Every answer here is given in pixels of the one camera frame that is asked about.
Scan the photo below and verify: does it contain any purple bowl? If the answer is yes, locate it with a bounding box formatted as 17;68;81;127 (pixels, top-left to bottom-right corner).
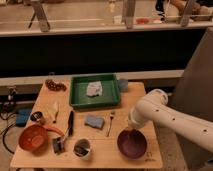
117;129;147;159

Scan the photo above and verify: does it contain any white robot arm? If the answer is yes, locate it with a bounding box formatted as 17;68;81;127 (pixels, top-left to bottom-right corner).
128;89;213;153

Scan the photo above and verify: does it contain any orange bowl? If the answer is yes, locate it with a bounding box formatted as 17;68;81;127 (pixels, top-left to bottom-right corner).
18;124;48;152

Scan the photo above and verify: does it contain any metal fork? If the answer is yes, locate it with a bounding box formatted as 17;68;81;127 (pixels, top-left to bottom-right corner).
106;111;115;137

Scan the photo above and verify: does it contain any blue sponge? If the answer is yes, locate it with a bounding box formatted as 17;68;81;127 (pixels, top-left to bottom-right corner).
84;115;105;129

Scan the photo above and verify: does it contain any blue grey cup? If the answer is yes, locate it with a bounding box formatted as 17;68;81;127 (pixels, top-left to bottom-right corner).
118;79;128;92

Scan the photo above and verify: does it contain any crumpled white cloth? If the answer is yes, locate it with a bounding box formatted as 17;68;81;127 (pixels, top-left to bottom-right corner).
86;81;102;97

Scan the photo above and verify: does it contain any white cup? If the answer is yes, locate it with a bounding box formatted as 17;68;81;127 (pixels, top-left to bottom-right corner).
73;138;91;160

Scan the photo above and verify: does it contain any green plastic tray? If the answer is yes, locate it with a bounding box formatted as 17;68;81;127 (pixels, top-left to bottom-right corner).
69;74;121;109

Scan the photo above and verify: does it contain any banana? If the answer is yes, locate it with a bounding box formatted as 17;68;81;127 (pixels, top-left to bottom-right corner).
46;101;59;123

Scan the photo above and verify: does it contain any orange spoon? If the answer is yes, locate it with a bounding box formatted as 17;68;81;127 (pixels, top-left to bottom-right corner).
43;124;64;136

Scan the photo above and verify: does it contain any small black can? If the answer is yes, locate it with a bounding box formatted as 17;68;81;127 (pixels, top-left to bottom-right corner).
30;111;45;124

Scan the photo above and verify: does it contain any blue box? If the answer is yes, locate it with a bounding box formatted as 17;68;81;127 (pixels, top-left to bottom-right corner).
15;108;32;127

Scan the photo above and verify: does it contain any table clamp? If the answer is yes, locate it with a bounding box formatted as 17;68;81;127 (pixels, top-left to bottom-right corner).
8;85;17;101

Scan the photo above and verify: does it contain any black handled brush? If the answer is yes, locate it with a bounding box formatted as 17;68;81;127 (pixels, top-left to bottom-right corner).
52;111;74;154

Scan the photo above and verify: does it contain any black cable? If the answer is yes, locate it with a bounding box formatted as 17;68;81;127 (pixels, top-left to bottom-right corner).
0;99;19;155

